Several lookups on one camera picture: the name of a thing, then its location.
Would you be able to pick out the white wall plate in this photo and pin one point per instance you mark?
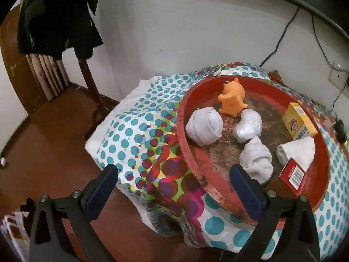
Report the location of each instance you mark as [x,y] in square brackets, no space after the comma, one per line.
[338,76]

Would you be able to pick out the orange toy figure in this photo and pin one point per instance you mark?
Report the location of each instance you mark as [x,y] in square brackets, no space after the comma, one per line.
[233,97]

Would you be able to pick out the wooden door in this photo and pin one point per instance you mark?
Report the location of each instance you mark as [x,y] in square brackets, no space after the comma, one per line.
[16,68]

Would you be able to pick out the yellow cardboard box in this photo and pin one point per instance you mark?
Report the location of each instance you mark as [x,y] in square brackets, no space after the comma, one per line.
[298,122]

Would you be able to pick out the shiny white sock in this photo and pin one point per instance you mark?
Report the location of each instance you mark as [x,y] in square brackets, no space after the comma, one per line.
[248,127]

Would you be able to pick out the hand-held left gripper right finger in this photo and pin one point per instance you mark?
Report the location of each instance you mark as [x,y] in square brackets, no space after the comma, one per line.
[245,191]

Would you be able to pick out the wooden coat stand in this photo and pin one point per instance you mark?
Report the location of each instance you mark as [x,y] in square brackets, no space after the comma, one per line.
[90,79]

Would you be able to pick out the black jacket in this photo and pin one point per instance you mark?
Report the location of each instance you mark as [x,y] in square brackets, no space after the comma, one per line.
[57,13]

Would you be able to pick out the small white object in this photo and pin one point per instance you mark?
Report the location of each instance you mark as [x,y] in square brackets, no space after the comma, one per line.
[2,161]

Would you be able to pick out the flat white sock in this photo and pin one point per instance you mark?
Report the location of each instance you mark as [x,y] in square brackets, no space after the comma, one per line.
[300,150]

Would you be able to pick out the beige ribbed radiator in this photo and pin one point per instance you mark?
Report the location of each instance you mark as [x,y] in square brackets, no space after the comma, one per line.
[49,73]

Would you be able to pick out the twisted white sock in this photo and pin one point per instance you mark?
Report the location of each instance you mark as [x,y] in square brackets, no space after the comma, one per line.
[257,158]

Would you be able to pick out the polka dot tablecloth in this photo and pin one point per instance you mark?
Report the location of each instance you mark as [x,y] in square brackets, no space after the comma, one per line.
[131,131]

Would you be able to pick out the red plastic basin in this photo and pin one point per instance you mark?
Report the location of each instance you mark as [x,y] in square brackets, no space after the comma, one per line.
[207,169]

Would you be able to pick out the red snack packet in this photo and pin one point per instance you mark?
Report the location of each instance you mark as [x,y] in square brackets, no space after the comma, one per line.
[275,77]

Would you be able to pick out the red box with white label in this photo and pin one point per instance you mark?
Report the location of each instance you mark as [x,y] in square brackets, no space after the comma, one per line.
[293,174]

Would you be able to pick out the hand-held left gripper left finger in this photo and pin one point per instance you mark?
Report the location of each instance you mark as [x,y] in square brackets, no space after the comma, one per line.
[105,188]

